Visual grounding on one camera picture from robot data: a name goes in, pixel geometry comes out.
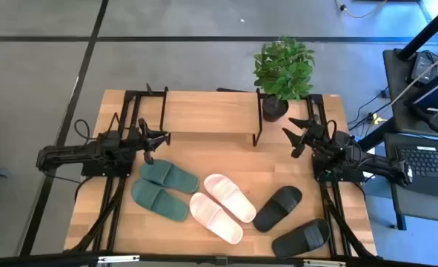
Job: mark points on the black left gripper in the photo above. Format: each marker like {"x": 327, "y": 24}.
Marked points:
{"x": 141, "y": 140}

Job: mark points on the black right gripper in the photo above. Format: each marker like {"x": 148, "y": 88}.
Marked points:
{"x": 316, "y": 138}

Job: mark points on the black slide sandal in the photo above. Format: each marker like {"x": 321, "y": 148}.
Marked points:
{"x": 278, "y": 207}
{"x": 302, "y": 239}

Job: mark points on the pink slide sandal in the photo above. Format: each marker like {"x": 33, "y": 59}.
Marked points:
{"x": 229, "y": 196}
{"x": 215, "y": 219}

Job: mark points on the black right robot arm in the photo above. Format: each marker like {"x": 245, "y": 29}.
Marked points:
{"x": 381, "y": 165}

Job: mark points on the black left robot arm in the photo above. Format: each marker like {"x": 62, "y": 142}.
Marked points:
{"x": 66, "y": 154}

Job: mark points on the black plant pot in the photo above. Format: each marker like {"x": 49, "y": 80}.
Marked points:
{"x": 274, "y": 109}

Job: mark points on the green slide sandal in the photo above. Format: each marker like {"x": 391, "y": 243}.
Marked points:
{"x": 174, "y": 176}
{"x": 159, "y": 200}

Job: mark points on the green leafy plant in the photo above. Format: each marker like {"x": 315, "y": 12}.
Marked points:
{"x": 283, "y": 68}

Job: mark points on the white paper sheet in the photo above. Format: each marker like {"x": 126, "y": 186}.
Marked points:
{"x": 368, "y": 174}

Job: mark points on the dark grey cart top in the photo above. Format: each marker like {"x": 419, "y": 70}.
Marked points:
{"x": 398, "y": 96}

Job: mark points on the black metal crossbar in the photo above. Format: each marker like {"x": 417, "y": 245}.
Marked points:
{"x": 204, "y": 259}

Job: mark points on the beige thin rod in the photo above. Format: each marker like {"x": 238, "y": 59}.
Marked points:
{"x": 422, "y": 76}

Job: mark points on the black computer keyboard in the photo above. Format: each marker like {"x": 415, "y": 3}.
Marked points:
{"x": 430, "y": 167}

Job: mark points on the black power adapter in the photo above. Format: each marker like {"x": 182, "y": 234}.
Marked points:
{"x": 421, "y": 66}

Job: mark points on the dark monitor screen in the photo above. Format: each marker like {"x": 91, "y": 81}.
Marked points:
{"x": 437, "y": 94}

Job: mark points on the black diagonal pole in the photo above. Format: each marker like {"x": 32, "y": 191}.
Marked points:
{"x": 426, "y": 31}

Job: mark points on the wooden shelf black metal frame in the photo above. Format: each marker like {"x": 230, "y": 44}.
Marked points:
{"x": 211, "y": 111}

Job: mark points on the silver metal bracket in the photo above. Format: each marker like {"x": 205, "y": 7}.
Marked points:
{"x": 118, "y": 259}
{"x": 324, "y": 263}

